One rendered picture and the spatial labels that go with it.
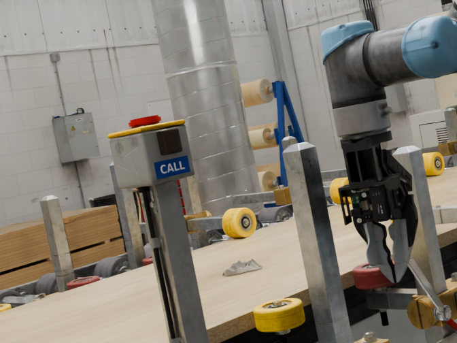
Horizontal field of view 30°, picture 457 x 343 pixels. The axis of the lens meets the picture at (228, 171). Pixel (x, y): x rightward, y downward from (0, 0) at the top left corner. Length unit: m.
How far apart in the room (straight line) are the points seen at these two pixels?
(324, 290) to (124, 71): 9.39
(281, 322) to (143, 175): 0.44
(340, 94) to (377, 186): 0.13
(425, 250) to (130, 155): 0.58
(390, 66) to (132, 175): 0.36
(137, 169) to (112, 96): 9.34
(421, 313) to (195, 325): 0.48
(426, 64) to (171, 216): 0.37
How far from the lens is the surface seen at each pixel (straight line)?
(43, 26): 9.97
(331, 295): 1.23
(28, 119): 9.57
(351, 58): 1.15
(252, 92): 8.73
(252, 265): 1.77
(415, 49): 1.10
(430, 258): 1.42
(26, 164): 9.48
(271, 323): 1.35
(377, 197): 1.15
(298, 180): 1.21
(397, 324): 1.71
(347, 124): 1.17
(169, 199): 1.03
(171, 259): 1.03
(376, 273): 1.52
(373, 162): 1.16
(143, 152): 1.00
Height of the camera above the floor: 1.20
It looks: 3 degrees down
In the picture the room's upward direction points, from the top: 11 degrees counter-clockwise
